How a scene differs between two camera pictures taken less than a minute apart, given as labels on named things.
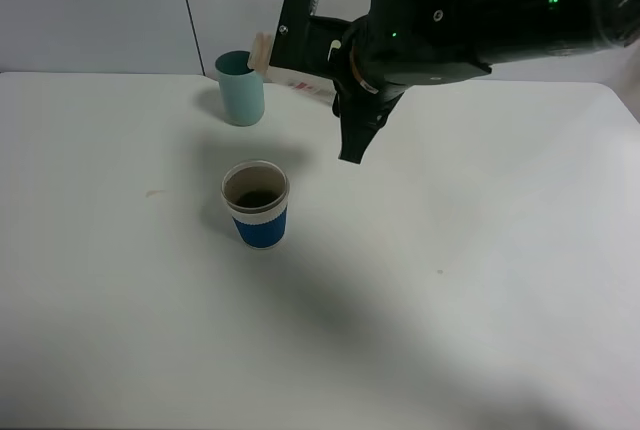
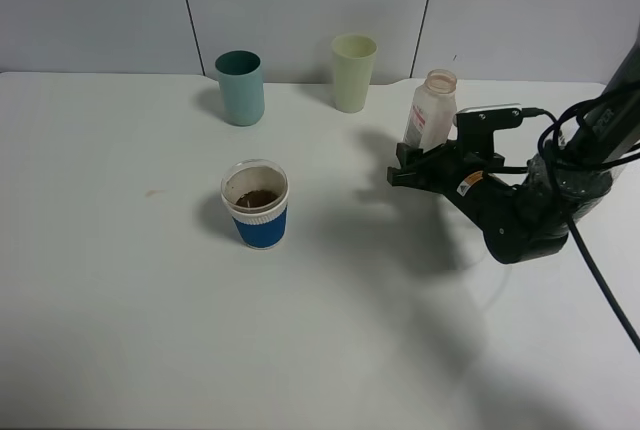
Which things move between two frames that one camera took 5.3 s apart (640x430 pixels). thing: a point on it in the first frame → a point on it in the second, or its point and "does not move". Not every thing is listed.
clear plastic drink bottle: (260, 56) → (430, 120)
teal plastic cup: (242, 89) does not move
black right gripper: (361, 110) → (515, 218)
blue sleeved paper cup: (256, 192) does not move
